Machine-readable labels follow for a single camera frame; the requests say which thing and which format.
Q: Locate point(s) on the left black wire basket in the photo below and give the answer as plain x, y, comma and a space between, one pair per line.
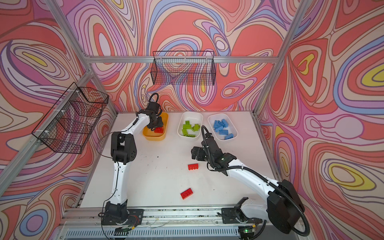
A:
73, 123

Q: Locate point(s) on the red lego brick cluster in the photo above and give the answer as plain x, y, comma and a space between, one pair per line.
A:
159, 130

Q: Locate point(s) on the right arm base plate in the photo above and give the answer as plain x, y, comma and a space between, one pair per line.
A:
235, 216

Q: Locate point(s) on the yellow plastic container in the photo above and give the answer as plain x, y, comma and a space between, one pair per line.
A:
157, 134

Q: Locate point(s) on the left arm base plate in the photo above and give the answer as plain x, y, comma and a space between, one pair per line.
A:
133, 217

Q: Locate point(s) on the blue lego brick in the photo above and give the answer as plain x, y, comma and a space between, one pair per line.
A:
217, 124
225, 123
223, 132
219, 129
229, 136

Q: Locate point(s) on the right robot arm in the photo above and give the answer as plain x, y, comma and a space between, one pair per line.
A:
280, 204

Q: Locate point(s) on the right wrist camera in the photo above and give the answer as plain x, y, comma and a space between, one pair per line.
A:
208, 142

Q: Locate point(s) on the small green lego brick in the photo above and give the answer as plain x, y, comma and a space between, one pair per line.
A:
196, 127

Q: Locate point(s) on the green lego brick bottom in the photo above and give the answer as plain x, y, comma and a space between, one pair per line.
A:
187, 127

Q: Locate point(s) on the right white plastic container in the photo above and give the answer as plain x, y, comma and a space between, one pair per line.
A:
231, 128

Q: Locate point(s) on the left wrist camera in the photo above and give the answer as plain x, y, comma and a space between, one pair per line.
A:
153, 106

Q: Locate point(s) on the black wire basket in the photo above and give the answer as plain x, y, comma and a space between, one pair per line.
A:
196, 68
73, 123

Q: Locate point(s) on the back black wire basket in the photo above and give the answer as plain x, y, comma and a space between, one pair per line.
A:
196, 68

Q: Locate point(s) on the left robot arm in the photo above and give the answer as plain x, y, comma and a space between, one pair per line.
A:
123, 153

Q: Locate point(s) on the white plastic container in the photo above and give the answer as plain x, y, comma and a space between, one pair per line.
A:
231, 128
194, 118

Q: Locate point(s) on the middle white plastic container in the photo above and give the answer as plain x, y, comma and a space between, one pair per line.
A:
194, 118

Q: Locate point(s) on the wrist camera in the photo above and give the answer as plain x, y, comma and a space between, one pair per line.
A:
153, 106
208, 142

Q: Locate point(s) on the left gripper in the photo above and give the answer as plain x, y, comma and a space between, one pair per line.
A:
160, 124

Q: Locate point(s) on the red lego brick on side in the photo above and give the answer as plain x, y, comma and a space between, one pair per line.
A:
193, 167

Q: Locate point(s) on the red lego brick bottom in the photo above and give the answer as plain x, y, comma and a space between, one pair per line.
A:
187, 193

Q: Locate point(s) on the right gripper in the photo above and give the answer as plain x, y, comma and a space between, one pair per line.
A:
194, 152

